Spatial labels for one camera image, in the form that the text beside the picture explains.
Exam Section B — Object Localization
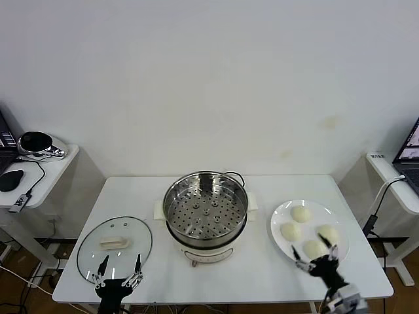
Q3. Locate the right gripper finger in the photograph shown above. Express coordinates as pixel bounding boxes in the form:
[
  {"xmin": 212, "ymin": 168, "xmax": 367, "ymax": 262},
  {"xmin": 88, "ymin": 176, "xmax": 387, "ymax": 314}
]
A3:
[
  {"xmin": 318, "ymin": 232, "xmax": 339, "ymax": 262},
  {"xmin": 291, "ymin": 245, "xmax": 316, "ymax": 271}
]

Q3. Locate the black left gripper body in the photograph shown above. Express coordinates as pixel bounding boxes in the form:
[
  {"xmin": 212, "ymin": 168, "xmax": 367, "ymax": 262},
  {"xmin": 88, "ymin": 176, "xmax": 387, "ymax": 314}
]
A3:
[{"xmin": 94, "ymin": 277, "xmax": 136, "ymax": 314}]

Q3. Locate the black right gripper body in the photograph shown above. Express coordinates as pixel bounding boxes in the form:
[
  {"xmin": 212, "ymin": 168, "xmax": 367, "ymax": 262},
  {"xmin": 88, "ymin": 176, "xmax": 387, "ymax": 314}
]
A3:
[{"xmin": 309, "ymin": 256, "xmax": 350, "ymax": 292}]

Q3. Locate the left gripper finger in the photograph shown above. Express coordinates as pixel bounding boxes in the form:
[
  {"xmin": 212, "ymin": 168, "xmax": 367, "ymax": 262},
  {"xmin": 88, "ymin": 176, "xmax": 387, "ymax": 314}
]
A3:
[
  {"xmin": 121, "ymin": 253, "xmax": 145, "ymax": 289},
  {"xmin": 91, "ymin": 254, "xmax": 111, "ymax": 288}
]

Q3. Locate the white steamed baozi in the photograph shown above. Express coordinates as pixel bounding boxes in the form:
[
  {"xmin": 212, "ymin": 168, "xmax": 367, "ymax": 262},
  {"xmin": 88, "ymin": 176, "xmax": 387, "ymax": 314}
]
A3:
[
  {"xmin": 290, "ymin": 205, "xmax": 312, "ymax": 224},
  {"xmin": 280, "ymin": 222, "xmax": 302, "ymax": 242},
  {"xmin": 316, "ymin": 224, "xmax": 340, "ymax": 245},
  {"xmin": 302, "ymin": 239, "xmax": 329, "ymax": 261}
]

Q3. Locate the glass lid with cream handle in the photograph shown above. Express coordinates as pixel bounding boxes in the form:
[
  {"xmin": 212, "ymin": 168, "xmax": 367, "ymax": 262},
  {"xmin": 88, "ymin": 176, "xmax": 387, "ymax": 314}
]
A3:
[{"xmin": 76, "ymin": 215, "xmax": 154, "ymax": 285}]

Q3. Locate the steel steamer pot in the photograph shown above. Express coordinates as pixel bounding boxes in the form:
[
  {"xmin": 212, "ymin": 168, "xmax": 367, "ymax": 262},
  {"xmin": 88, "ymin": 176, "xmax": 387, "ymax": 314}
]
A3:
[{"xmin": 153, "ymin": 192, "xmax": 259, "ymax": 268}]

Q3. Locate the stainless steel steamer basket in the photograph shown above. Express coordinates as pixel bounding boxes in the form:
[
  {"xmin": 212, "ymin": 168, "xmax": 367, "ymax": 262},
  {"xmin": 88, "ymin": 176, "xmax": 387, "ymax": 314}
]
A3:
[{"xmin": 162, "ymin": 169, "xmax": 249, "ymax": 247}]

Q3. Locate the white round plate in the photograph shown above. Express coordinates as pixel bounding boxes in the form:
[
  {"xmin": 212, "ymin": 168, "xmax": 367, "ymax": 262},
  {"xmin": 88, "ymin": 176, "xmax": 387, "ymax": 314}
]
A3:
[{"xmin": 270, "ymin": 199, "xmax": 350, "ymax": 270}]

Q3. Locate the black power adapter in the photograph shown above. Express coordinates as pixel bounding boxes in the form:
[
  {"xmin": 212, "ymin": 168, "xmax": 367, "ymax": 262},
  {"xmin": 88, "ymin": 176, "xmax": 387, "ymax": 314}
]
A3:
[{"xmin": 361, "ymin": 214, "xmax": 379, "ymax": 236}]

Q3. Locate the white side table with label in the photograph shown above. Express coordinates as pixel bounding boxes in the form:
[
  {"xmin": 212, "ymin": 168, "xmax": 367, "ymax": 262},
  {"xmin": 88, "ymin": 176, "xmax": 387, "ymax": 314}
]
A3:
[{"xmin": 365, "ymin": 152, "xmax": 419, "ymax": 287}]

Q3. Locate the white side table with mouse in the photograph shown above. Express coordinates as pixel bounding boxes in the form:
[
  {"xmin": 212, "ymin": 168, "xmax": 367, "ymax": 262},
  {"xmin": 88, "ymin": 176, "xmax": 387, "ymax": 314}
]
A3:
[{"xmin": 0, "ymin": 143, "xmax": 81, "ymax": 272}]

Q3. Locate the grey laptop with white plug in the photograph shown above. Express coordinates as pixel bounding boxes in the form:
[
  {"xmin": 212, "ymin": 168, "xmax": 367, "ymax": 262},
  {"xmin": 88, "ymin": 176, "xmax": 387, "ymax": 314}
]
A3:
[{"xmin": 392, "ymin": 117, "xmax": 419, "ymax": 194}]

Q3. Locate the shiny chrome rounded object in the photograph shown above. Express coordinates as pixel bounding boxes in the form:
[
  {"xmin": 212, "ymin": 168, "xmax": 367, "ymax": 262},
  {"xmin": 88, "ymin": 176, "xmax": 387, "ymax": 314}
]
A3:
[{"xmin": 16, "ymin": 130, "xmax": 69, "ymax": 162}]

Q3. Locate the black computer mouse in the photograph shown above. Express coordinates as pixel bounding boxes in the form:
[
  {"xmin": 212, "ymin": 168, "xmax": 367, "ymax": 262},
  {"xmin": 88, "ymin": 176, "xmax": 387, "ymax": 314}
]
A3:
[{"xmin": 0, "ymin": 169, "xmax": 25, "ymax": 192}]

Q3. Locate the black laptop beside chrome object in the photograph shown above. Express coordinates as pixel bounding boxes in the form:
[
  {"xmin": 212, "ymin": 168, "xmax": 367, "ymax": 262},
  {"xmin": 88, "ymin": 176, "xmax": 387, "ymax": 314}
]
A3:
[{"xmin": 0, "ymin": 109, "xmax": 19, "ymax": 174}]

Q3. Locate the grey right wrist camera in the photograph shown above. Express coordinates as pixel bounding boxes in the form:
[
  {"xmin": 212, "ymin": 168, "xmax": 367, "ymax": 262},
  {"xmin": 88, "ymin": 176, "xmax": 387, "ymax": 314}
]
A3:
[{"xmin": 322, "ymin": 283, "xmax": 369, "ymax": 314}]

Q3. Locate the wire bundle under table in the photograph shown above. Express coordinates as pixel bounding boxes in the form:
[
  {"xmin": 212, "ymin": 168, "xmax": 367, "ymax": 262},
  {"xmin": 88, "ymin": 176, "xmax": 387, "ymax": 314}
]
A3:
[{"xmin": 129, "ymin": 302, "xmax": 219, "ymax": 314}]

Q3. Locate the wall socket with plug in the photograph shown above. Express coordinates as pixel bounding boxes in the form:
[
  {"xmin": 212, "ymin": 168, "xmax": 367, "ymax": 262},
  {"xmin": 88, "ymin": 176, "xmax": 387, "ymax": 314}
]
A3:
[{"xmin": 46, "ymin": 214, "xmax": 64, "ymax": 236}]

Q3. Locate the laptop charger cable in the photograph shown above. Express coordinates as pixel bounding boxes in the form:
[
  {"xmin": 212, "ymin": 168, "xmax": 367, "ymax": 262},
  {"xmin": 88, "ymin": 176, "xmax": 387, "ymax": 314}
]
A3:
[{"xmin": 373, "ymin": 175, "xmax": 407, "ymax": 218}]

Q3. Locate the white floor cable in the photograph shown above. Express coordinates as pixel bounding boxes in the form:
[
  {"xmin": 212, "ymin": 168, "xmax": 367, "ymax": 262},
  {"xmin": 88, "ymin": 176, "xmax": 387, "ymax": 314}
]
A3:
[{"xmin": 0, "ymin": 264, "xmax": 56, "ymax": 294}]

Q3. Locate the thin black hub cable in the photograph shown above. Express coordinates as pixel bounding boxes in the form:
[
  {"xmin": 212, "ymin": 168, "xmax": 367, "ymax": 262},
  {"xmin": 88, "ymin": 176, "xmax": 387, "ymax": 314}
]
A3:
[{"xmin": 14, "ymin": 156, "xmax": 46, "ymax": 197}]

